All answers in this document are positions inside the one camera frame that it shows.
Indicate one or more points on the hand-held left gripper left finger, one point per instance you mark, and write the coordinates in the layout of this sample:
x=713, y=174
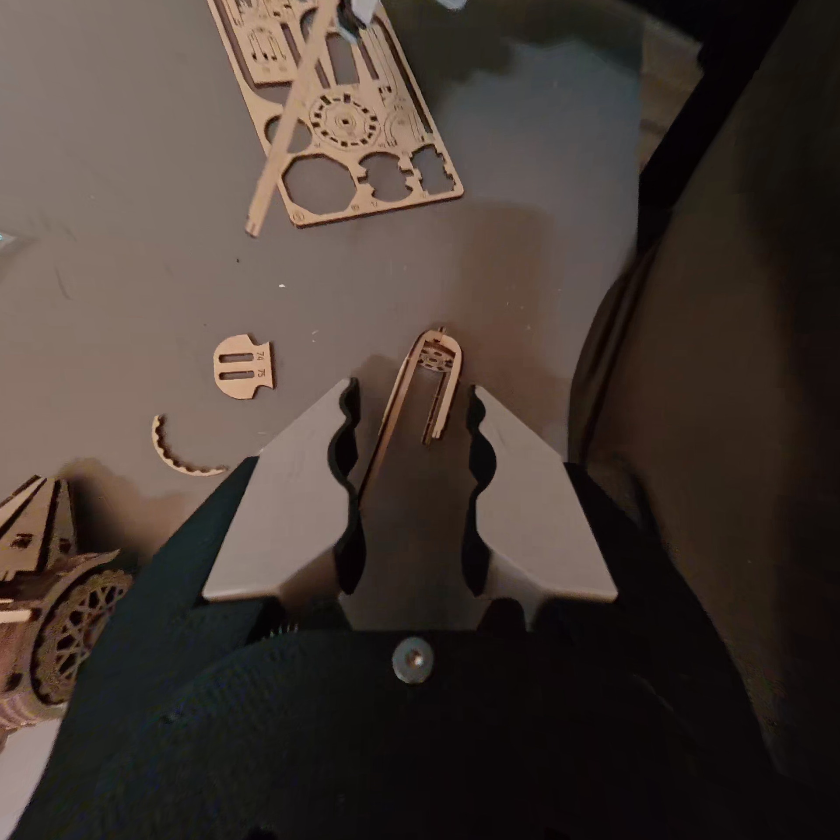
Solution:
x=282, y=518

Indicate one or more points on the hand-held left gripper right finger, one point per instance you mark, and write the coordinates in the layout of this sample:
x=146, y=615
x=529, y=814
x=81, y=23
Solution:
x=535, y=525

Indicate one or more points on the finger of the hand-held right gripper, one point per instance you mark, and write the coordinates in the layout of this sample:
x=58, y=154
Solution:
x=354, y=16

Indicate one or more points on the long thin wooden strip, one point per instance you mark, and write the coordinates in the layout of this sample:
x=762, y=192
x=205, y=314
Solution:
x=288, y=124

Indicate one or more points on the u-shaped wooden puzzle piece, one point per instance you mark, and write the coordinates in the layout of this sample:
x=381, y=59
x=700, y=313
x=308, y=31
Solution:
x=390, y=426

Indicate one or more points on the light wooden puzzle sheet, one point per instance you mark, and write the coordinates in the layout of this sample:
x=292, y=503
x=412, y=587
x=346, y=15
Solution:
x=400, y=131

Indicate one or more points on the toothed wooden arc piece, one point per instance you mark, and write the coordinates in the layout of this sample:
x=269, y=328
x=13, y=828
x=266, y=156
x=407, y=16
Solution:
x=172, y=456

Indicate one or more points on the slotted wooden puzzle piece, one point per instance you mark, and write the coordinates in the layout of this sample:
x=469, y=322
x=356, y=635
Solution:
x=229, y=344

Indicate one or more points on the person's brown clothing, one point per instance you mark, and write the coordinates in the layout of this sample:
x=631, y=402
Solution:
x=722, y=394

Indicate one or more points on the small wooden model assembly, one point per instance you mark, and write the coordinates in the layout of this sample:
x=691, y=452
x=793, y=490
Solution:
x=46, y=525

